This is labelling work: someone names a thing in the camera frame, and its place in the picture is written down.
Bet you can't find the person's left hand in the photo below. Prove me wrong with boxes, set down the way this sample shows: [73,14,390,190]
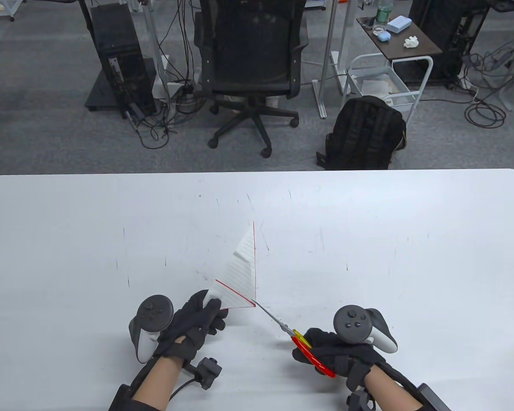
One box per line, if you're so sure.
[155,291,230,363]

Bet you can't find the person's right hand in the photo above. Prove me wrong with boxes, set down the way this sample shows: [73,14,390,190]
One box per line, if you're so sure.
[292,327,387,379]

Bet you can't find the red and yellow scissors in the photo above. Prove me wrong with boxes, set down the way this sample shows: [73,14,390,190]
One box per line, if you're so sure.
[253,299,337,378]

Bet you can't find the white lined paper sheet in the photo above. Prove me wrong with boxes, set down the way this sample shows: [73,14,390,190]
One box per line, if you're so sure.
[203,221,258,311]

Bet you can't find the person's right forearm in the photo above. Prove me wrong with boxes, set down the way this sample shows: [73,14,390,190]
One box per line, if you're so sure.
[363,364,424,411]

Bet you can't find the person's left forearm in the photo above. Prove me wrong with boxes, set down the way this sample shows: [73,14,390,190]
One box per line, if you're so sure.
[133,354,185,411]

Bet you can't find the grey and white glove controller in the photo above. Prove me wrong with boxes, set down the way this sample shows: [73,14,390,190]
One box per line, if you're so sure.
[333,304,398,354]
[128,294,175,365]

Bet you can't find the black backpack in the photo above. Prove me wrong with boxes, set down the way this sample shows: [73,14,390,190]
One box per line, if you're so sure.
[316,95,408,171]

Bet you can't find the black office chair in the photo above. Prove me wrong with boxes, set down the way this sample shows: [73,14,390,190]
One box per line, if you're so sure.
[194,0,310,160]

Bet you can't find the black computer tower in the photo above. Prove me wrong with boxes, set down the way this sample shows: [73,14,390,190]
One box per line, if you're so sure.
[90,3,158,119]

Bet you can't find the white desk leg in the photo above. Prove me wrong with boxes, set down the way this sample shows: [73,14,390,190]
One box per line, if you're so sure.
[312,0,340,119]
[140,0,172,103]

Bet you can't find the brown top side table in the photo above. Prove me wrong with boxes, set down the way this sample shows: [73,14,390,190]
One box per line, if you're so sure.
[341,15,444,125]

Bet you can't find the light blue box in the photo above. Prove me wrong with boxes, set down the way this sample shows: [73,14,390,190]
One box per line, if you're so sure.
[386,15,413,34]

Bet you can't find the black equipment cabinet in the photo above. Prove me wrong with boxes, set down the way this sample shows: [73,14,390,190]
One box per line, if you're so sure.
[408,0,491,83]

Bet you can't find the green plastic bottle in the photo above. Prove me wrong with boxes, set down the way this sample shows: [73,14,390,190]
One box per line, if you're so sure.
[375,0,394,24]

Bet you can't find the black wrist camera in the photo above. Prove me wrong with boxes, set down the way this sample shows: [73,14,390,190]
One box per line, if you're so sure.
[183,357,223,390]
[347,387,376,411]

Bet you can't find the bundle of black cables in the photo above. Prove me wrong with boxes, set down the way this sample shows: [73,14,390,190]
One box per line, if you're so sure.
[126,0,206,149]

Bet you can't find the black flat base plate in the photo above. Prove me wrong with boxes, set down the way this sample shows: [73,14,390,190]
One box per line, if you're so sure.
[84,68,125,113]

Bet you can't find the coiled black cable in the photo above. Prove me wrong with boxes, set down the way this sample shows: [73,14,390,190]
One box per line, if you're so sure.
[464,99,508,128]

